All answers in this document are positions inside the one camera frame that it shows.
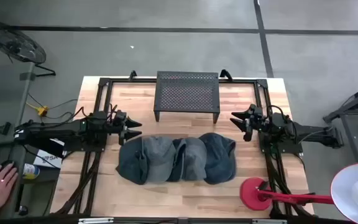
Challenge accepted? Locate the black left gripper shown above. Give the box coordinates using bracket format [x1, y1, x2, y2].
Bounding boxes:
[112, 109, 143, 146]

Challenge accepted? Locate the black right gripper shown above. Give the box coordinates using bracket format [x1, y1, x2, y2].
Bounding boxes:
[230, 104, 265, 142]

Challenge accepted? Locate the black perforated metal stand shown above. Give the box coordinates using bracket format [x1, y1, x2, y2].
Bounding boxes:
[153, 70, 221, 124]

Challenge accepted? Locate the red desk lamp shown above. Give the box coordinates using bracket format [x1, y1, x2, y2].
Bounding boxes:
[239, 161, 358, 224]

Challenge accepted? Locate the white printed box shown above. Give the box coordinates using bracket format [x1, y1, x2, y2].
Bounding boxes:
[32, 139, 65, 169]

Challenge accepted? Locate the yellow power plug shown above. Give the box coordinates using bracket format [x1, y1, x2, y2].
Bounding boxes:
[26, 102, 50, 118]

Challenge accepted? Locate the black metal cart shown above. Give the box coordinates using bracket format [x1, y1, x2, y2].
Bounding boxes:
[323, 79, 358, 162]

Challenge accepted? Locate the white yellow drink can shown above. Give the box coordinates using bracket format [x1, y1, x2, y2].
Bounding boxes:
[22, 163, 40, 180]

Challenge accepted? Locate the black wedge-shaped holder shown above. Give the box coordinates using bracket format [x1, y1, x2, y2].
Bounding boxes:
[0, 121, 12, 136]

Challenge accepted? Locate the black computer mouse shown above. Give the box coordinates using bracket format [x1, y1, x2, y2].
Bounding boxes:
[0, 159, 19, 175]

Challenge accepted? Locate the grey side desk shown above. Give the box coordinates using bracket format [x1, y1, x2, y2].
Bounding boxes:
[0, 62, 60, 218]

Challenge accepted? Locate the person's hand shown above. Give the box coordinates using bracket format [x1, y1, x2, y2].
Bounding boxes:
[0, 163, 20, 209]

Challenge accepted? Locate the black floor fan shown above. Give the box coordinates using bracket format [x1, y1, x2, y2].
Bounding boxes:
[0, 20, 57, 77]

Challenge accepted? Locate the black aluminium table frame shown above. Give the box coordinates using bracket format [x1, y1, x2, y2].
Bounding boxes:
[54, 70, 313, 218]

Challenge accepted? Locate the silver metal bracket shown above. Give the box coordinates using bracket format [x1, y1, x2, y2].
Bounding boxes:
[252, 218, 287, 224]
[78, 217, 114, 224]

